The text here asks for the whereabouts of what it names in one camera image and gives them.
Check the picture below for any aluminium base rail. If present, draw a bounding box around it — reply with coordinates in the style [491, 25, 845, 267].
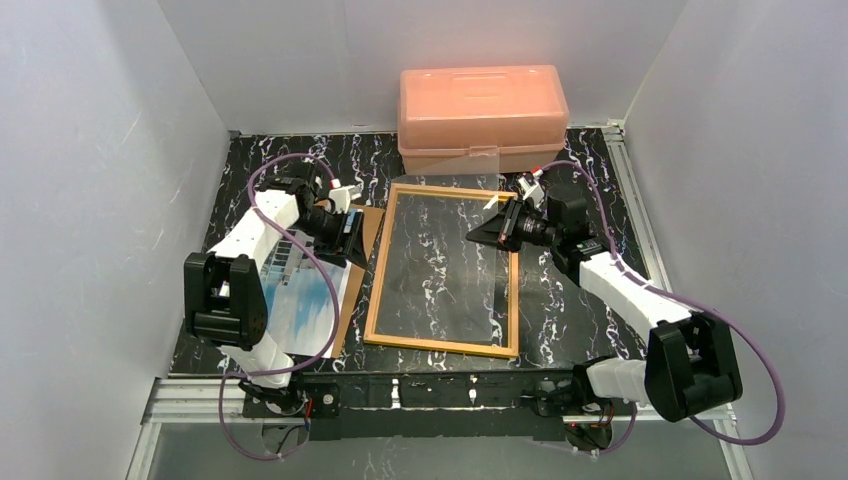
[140, 376, 738, 425]

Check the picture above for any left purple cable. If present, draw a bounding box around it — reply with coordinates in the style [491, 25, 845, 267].
[218, 153, 342, 463]

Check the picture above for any brown cardboard backing board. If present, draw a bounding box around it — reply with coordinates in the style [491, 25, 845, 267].
[327, 205, 387, 359]

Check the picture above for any clear acrylic sheet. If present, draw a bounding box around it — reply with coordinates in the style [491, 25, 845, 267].
[375, 172, 508, 347]

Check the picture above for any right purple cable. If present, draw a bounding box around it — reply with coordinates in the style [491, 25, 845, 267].
[536, 160, 787, 458]

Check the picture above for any aluminium side rail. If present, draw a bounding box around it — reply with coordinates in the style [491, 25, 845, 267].
[601, 124, 669, 288]

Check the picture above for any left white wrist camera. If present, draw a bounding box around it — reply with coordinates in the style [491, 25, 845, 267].
[328, 180, 362, 214]

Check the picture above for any purple cable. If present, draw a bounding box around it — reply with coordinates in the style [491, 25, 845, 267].
[536, 160, 787, 458]
[218, 153, 342, 463]

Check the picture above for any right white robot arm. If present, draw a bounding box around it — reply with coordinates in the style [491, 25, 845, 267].
[465, 189, 743, 422]

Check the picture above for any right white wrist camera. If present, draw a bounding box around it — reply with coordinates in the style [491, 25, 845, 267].
[517, 173, 544, 207]

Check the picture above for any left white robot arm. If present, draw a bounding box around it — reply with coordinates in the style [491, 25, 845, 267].
[183, 177, 367, 390]

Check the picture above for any orange plastic storage box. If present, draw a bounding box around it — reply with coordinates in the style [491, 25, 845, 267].
[397, 65, 570, 175]

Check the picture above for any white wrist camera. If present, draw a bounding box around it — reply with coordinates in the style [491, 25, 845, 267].
[328, 180, 362, 214]
[517, 173, 544, 207]

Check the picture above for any yellow wooden picture frame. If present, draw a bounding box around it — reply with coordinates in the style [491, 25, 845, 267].
[363, 186, 520, 358]

